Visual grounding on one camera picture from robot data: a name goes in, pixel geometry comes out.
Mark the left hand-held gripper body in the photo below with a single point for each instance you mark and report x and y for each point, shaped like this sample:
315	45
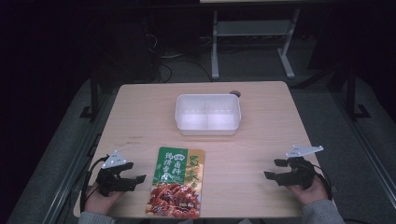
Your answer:
109	180

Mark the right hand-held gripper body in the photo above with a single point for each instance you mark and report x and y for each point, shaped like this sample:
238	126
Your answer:
300	174

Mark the green and yellow seasoning packet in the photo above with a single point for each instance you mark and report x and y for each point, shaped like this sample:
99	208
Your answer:
177	183

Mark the white divided plastic container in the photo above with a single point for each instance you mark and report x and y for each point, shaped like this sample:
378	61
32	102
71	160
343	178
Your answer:
207	119

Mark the person's right hand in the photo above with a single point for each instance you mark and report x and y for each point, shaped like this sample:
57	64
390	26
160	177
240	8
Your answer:
313	194

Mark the person's left hand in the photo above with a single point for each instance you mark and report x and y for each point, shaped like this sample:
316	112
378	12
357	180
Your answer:
98	203

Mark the black metal stand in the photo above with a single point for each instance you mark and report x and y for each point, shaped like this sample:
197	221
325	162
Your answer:
94	99
351	93

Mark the round grey table grommet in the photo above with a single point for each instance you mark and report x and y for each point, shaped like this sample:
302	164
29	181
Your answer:
235	93

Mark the white metal desk frame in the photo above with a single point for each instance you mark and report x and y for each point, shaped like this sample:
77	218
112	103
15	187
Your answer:
249	28

